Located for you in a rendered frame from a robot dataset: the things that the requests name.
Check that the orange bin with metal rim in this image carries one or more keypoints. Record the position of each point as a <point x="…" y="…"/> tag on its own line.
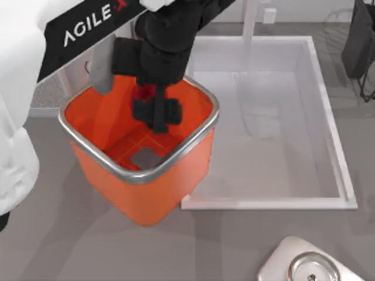
<point x="146" y="196"/>

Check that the white sink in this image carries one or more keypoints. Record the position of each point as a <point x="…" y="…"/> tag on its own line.
<point x="272" y="164"/>

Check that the tall white tap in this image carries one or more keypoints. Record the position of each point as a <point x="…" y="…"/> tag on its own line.
<point x="249" y="26"/>

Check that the silver rounded scale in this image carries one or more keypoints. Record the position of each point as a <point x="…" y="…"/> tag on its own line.
<point x="293" y="263"/>

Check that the black folding stand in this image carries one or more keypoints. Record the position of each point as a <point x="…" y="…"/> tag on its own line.
<point x="359" y="44"/>

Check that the white wall socket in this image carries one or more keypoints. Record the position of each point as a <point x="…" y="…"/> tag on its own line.
<point x="269" y="15"/>

